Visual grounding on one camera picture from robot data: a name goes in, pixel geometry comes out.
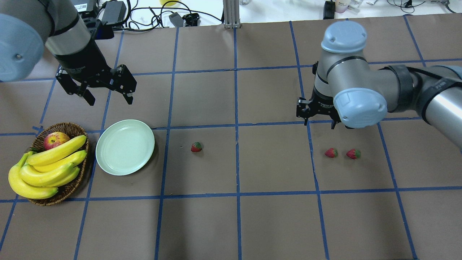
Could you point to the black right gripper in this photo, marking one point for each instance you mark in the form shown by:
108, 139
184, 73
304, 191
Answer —
322, 104

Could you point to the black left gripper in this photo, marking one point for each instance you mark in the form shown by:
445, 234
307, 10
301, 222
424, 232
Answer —
82, 62

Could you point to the red strawberry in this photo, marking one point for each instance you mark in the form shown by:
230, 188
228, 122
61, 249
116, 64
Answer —
196, 147
331, 153
354, 154

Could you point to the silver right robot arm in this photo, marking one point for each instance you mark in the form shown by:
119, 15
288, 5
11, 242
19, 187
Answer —
348, 91

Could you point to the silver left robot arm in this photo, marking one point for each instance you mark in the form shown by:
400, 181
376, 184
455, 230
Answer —
30, 26

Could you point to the light green plate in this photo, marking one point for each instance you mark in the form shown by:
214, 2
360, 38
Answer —
125, 147

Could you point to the brown wicker basket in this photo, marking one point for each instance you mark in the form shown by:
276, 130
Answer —
64, 192

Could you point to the red yellow apple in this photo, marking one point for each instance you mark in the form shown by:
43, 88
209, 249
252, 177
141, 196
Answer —
55, 139

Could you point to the yellow banana top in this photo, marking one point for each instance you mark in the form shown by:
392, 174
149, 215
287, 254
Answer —
55, 154

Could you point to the black power adapter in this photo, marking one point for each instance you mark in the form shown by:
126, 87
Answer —
114, 12

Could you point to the yellow banana bottom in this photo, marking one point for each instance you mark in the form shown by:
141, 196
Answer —
24, 189

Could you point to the aluminium frame post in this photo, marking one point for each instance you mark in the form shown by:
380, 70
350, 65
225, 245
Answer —
231, 14

